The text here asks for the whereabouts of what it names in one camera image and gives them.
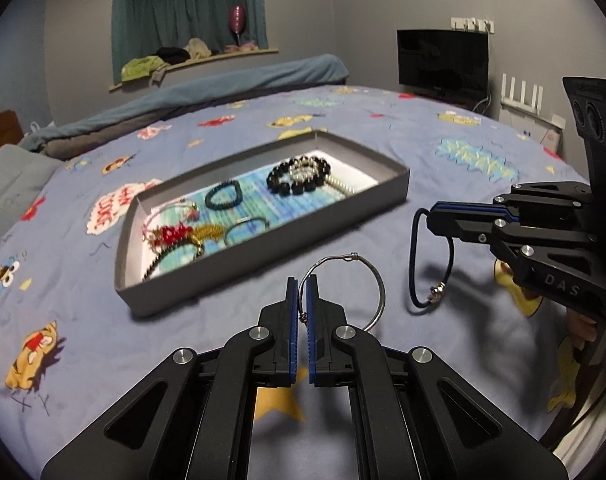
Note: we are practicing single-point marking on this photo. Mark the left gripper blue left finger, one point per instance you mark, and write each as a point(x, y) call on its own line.
point(276, 364)

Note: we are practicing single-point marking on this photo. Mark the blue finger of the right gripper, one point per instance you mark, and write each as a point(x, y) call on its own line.
point(474, 227)
point(463, 209)

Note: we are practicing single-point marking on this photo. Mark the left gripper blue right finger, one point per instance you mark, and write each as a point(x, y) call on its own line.
point(328, 364)

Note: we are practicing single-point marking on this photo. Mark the pearl bar hair clip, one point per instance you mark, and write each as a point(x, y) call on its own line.
point(345, 188)

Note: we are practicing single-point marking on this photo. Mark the red and gold bead jewelry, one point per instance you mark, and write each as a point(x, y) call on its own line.
point(163, 240)

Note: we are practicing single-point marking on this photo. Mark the right human hand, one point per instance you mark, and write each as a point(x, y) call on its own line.
point(587, 337)

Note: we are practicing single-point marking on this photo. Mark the thin dark bangle in tray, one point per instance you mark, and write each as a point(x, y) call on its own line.
point(247, 226)

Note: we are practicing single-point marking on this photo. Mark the white wifi router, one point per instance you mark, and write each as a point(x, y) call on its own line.
point(519, 95)

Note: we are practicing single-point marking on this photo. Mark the grey shallow cardboard tray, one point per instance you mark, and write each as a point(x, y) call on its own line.
point(150, 297)

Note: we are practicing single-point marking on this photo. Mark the printed paper sheet in tray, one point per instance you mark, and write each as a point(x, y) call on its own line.
point(286, 191)

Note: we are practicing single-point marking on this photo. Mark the black flat monitor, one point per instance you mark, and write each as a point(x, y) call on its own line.
point(446, 62)

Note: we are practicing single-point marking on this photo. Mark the blue folded blanket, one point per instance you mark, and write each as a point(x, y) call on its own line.
point(68, 141)

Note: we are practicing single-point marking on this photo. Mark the green cloth on sill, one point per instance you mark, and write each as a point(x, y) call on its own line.
point(139, 68)

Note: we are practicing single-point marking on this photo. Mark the grey-blue pillow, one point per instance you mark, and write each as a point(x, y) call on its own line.
point(23, 175)

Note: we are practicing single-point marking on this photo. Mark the pink balloon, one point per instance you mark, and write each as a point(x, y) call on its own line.
point(236, 22)

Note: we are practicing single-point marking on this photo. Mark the brown wooden headboard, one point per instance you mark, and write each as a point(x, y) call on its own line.
point(10, 129)

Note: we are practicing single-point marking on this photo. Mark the teal window curtain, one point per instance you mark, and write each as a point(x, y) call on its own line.
point(140, 28)

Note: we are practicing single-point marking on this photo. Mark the white wall hook rack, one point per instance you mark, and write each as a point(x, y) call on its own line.
point(473, 25)

